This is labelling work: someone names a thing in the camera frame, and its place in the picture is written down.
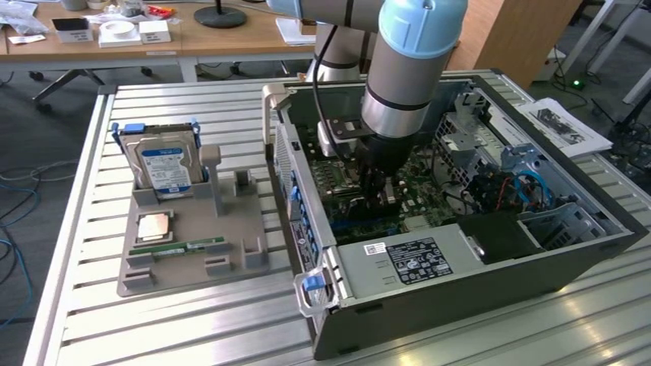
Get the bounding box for printed paper documents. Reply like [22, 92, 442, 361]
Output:
[514, 97, 615, 159]

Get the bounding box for flat white box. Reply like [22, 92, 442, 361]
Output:
[96, 21, 144, 49]

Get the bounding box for grey plastic parts rack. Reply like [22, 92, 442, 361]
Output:
[116, 146, 272, 300]

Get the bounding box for hard disk blue label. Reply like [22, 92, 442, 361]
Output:
[110, 118, 206, 200]

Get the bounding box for blue wire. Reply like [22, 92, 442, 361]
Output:
[512, 172, 556, 211]

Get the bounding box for black wire bundle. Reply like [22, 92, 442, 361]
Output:
[464, 173, 503, 213]

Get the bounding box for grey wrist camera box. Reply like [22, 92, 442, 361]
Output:
[318, 117, 372, 158]

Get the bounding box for plain white box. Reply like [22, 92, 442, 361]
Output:
[138, 19, 172, 45]

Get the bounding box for white paper stack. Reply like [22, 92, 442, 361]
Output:
[274, 17, 319, 47]

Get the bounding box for black fan shroud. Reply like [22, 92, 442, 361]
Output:
[456, 210, 550, 266]

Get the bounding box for clear plastic bag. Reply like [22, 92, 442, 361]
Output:
[0, 0, 51, 36]

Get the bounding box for white tape roll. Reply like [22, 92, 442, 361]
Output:
[100, 21, 136, 39]

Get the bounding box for white box black lid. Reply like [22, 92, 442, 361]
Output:
[50, 17, 96, 44]

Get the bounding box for metal disk bay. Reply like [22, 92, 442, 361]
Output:
[516, 201, 610, 253]

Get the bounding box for green RAM stick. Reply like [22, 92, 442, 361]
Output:
[127, 236, 227, 257]

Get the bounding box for black stand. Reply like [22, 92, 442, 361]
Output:
[592, 97, 651, 169]

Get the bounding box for white floor cable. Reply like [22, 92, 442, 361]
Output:
[0, 159, 79, 183]

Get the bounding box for silver chipset heatsink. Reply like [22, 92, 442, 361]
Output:
[404, 216, 435, 233]

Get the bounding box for red wire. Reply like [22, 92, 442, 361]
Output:
[499, 175, 516, 209]

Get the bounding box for office chair base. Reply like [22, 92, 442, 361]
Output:
[28, 66, 155, 114]

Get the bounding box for white desk frame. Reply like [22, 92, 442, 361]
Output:
[556, 0, 651, 104]

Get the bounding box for silver case handle blue latch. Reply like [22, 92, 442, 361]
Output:
[294, 265, 340, 318]

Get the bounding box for wooden cabinet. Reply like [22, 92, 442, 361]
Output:
[447, 0, 584, 89]

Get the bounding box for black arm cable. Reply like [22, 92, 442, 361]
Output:
[311, 21, 340, 153]

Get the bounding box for copper-toned CPU chip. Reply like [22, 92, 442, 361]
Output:
[135, 213, 174, 242]

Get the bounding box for empty RAM slot row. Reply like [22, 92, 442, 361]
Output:
[303, 131, 327, 160]

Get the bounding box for green motherboard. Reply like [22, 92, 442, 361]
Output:
[298, 124, 462, 247]

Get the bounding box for small white red card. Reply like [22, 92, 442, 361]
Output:
[7, 34, 48, 46]

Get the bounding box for red small item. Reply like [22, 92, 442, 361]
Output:
[146, 3, 178, 20]

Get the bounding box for perforated metal drive cage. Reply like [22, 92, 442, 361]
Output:
[435, 110, 510, 194]

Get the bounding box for blue floor cable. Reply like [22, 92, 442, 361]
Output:
[0, 181, 42, 327]

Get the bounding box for white small box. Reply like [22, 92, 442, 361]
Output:
[542, 47, 562, 83]

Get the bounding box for CPU socket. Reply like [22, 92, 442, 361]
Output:
[338, 159, 366, 188]

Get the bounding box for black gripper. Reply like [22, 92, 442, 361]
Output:
[354, 133, 414, 209]

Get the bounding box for wooden desk white legs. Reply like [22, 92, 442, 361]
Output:
[0, 0, 462, 83]

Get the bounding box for black round lamp base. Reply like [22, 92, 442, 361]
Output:
[192, 0, 250, 29]

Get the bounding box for grey power supply unit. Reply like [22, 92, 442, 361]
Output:
[336, 222, 491, 299]

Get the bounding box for black open PC case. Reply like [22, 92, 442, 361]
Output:
[262, 73, 651, 361]

